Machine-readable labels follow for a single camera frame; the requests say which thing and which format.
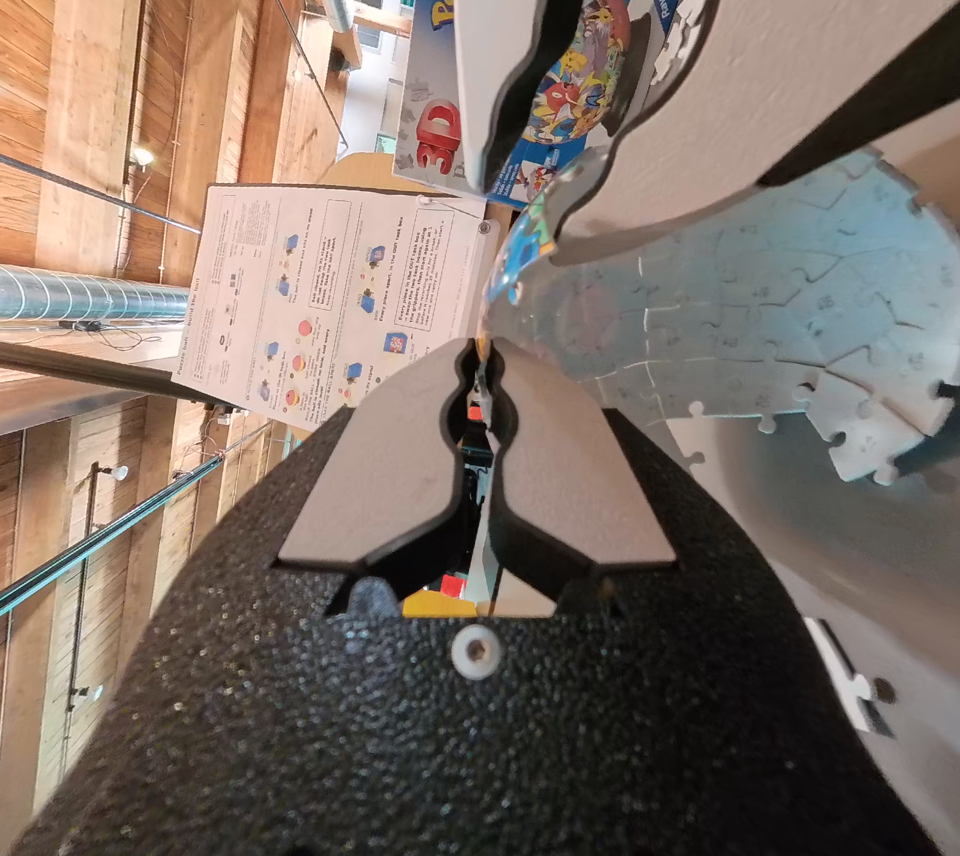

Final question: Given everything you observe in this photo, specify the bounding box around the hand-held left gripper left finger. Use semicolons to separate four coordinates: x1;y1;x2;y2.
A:
276;338;481;602

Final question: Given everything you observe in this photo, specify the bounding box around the brown cardboard backing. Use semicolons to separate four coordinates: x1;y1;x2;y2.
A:
315;151;489;199

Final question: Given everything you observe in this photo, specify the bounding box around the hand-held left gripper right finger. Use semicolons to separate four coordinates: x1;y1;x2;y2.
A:
483;338;678;602

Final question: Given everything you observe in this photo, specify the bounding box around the white puzzle piece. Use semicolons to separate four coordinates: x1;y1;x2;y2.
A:
802;616;899;742

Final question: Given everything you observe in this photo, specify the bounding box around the colourful puzzle box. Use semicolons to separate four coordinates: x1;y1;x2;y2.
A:
391;0;695;212

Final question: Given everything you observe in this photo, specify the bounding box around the white instruction sheet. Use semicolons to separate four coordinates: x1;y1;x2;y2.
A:
171;184;492;433

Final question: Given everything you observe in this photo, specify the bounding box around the metal ceiling rail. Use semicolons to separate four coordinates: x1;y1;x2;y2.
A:
0;454;226;617

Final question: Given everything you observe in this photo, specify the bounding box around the yellow plastic bin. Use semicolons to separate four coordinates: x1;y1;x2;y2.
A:
401;589;481;619

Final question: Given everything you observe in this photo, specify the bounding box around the partly built puzzle ball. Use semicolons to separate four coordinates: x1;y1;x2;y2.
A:
478;147;960;490

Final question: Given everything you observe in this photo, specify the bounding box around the thin steel tension rod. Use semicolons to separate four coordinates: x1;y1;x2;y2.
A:
0;154;204;232
225;0;350;148

